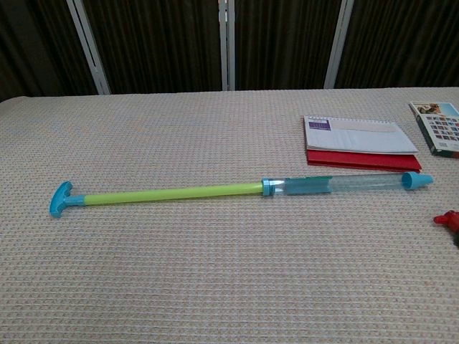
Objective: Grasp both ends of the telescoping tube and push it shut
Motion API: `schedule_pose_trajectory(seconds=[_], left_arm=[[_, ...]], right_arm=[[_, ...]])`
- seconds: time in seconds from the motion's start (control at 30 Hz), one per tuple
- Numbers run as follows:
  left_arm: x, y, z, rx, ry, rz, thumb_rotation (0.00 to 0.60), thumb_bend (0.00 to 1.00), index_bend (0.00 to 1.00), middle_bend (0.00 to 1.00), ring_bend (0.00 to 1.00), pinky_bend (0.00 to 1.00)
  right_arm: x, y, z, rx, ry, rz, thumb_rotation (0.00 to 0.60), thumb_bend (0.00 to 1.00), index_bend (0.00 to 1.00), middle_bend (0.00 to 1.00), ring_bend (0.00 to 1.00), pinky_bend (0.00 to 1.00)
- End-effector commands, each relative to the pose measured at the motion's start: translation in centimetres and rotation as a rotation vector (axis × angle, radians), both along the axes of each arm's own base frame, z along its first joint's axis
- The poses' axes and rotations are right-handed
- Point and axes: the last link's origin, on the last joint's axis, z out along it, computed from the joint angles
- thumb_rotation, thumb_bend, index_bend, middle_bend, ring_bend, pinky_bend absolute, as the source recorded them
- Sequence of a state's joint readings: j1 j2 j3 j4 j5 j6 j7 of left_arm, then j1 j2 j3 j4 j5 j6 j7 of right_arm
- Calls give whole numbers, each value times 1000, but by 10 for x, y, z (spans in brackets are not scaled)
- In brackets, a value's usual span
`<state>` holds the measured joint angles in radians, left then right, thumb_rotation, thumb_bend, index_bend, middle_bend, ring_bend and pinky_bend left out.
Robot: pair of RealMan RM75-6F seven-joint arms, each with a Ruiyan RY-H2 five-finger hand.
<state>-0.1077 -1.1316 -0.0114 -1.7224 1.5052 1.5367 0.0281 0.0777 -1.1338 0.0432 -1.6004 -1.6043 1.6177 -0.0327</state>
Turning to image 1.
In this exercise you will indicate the white screen frame post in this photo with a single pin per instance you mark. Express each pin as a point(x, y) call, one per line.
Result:
point(227, 43)
point(339, 43)
point(87, 46)

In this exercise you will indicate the white spiral notebook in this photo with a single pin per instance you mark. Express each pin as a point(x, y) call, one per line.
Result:
point(358, 138)

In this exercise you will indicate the clear teal plastic tube handle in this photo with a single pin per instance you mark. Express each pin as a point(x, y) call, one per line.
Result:
point(365, 181)

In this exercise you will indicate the beige woven tablecloth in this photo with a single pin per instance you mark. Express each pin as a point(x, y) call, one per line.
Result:
point(201, 268)

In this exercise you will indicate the red folder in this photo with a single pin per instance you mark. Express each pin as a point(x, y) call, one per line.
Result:
point(358, 159)

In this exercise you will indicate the red and black toy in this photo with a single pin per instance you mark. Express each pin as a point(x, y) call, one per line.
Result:
point(450, 219)

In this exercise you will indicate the book with photo cover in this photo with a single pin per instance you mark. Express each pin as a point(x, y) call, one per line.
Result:
point(439, 125)

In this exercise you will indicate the dark ribbed screen panel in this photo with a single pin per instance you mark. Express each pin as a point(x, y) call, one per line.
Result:
point(405, 43)
point(283, 43)
point(36, 46)
point(154, 43)

